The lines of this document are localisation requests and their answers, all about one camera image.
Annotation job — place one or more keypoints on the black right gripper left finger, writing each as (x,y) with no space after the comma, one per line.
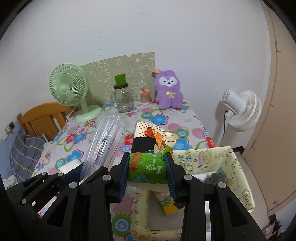
(115,185)

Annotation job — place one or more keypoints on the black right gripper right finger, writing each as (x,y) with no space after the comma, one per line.
(228,217)

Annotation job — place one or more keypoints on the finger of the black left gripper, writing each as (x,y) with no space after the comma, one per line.
(37,208)
(80,212)

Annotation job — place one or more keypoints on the clear pack of straws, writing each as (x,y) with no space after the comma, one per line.
(105,143)

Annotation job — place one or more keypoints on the white tissue pack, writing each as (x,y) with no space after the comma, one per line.
(66,168)

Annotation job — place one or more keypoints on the green orange tissue pack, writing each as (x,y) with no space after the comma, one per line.
(149,146)

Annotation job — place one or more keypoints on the blue bed sheet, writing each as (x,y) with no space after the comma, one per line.
(7,173)

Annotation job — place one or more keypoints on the grey glove in box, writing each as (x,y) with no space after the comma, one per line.
(215,178)

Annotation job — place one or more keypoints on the grey plaid pillow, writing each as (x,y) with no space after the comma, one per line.
(25,153)

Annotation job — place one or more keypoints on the yellow cartoon storage box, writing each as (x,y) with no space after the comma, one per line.
(200,163)

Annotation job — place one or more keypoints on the beige wooden door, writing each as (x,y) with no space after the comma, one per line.
(270,153)

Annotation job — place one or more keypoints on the glass mason jar mug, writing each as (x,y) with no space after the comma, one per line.
(121,98)

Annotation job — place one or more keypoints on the toothpick jar orange lid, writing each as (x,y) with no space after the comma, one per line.
(145,97)

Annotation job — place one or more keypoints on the white standing fan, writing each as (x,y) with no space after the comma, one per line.
(242,111)

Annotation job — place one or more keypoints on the green desk fan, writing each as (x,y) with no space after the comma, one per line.
(69,86)

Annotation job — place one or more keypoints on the green cup on jar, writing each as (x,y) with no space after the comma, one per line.
(120,80)

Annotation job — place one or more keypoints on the purple bunny plush toy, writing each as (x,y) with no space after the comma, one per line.
(167,87)

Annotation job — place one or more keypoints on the wall power socket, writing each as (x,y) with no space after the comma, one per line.
(10,128)

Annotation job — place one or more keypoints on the green cartoon wall panel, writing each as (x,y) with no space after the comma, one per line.
(134,69)

